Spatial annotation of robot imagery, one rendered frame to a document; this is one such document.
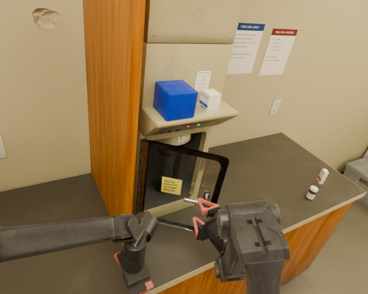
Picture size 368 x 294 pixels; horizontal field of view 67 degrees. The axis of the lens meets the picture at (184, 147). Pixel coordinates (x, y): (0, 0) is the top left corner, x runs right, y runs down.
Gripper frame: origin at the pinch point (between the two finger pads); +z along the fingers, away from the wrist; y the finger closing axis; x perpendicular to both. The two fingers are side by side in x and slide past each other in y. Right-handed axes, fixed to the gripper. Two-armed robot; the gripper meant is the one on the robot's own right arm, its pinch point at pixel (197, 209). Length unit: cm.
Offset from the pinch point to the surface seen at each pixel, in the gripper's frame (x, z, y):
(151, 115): 13.6, 16.1, 31.4
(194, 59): -3, 22, 47
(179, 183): 2.0, 11.2, 3.7
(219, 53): -13, 22, 49
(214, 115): -6.9, 11.0, 31.5
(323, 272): -141, -10, -119
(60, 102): 33, 65, 14
